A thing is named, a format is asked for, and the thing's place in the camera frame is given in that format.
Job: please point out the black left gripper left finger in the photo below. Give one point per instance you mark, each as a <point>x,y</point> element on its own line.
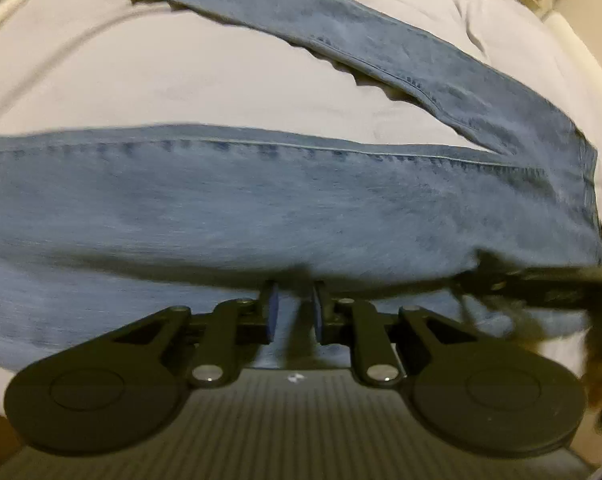
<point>121,388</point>

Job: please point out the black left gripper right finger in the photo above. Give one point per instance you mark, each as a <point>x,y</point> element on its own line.
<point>477,392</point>

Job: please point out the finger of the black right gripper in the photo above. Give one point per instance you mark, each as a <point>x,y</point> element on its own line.
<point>541,287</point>

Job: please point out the blue denim jeans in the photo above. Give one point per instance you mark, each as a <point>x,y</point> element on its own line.
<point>281,199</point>

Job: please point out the white duvet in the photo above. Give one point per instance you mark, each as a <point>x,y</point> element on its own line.
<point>181,85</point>

